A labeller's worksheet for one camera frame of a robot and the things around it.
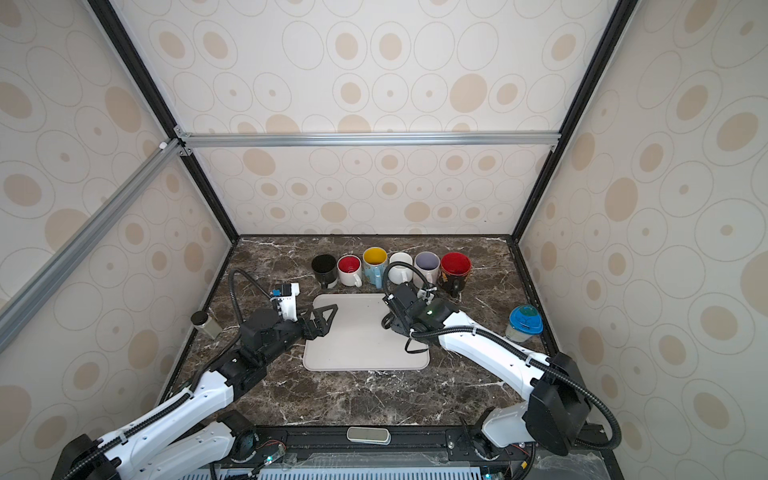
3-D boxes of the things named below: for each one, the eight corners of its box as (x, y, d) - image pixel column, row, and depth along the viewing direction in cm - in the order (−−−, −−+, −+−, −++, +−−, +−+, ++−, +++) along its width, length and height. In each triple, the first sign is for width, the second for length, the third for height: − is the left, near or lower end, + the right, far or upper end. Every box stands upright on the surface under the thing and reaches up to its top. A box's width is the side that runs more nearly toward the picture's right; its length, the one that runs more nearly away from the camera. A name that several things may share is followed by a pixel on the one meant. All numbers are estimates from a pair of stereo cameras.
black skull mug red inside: (451, 302, 103) (457, 283, 94) (430, 281, 109) (434, 261, 100) (474, 287, 107) (481, 267, 98) (452, 267, 113) (457, 247, 104)
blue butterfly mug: (359, 290, 106) (357, 271, 98) (368, 264, 114) (366, 244, 105) (381, 294, 105) (381, 275, 96) (389, 267, 113) (389, 248, 104)
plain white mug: (338, 290, 106) (335, 277, 100) (341, 268, 112) (338, 254, 106) (361, 290, 106) (359, 277, 100) (362, 268, 112) (361, 254, 106)
